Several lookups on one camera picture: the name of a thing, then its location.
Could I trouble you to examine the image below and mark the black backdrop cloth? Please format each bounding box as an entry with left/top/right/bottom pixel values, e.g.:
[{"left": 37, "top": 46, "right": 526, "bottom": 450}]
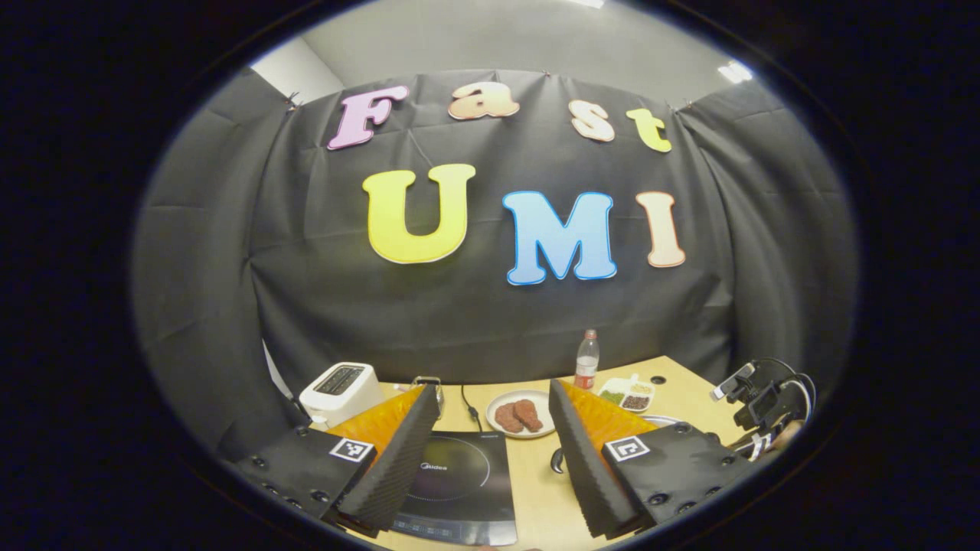
[{"left": 130, "top": 67, "right": 858, "bottom": 460}]

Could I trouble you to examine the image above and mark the round white plate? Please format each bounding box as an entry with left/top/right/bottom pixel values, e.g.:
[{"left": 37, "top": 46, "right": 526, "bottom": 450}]
[{"left": 485, "top": 390, "right": 560, "bottom": 439}]

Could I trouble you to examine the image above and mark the clear plastic water bottle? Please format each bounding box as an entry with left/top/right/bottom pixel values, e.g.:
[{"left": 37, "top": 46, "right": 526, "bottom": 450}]
[{"left": 574, "top": 329, "right": 601, "bottom": 391}]

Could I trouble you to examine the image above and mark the black power cable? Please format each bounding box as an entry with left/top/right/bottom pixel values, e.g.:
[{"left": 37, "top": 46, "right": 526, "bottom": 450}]
[{"left": 460, "top": 383, "right": 485, "bottom": 434}]

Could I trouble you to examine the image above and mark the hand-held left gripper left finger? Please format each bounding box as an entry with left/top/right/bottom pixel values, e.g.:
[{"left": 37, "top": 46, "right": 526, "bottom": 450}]
[{"left": 230, "top": 383, "right": 443, "bottom": 538}]

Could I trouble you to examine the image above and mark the black induction cooktop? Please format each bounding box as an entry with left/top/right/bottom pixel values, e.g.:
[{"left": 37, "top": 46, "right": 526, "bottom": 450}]
[{"left": 390, "top": 430, "right": 518, "bottom": 546}]

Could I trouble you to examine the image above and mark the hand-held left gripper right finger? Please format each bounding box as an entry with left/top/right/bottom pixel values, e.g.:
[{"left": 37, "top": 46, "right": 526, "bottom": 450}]
[{"left": 547, "top": 379, "right": 755, "bottom": 540}]

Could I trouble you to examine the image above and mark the white divided dish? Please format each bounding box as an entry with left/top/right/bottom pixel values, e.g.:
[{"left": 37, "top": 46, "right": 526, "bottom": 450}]
[{"left": 597, "top": 373, "right": 658, "bottom": 414}]

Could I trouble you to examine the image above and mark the white toaster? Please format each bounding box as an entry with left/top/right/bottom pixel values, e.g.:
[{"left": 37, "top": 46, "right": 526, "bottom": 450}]
[{"left": 299, "top": 362, "right": 384, "bottom": 430}]

